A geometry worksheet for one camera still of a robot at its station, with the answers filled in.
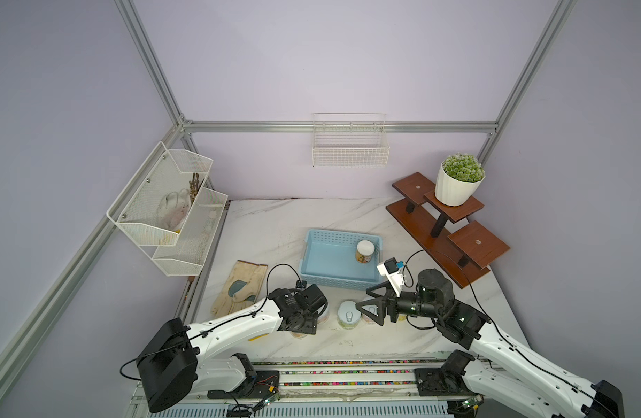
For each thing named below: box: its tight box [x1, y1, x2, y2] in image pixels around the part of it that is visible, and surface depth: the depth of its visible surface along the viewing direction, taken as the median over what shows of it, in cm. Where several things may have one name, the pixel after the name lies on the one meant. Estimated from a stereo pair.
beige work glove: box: [210, 259, 268, 317], surface depth 96 cm
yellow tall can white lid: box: [355, 239, 376, 264], surface depth 98 cm
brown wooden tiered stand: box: [384, 171, 511, 290], surface depth 93 cm
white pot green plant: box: [434, 152, 486, 208], surface depth 82 cm
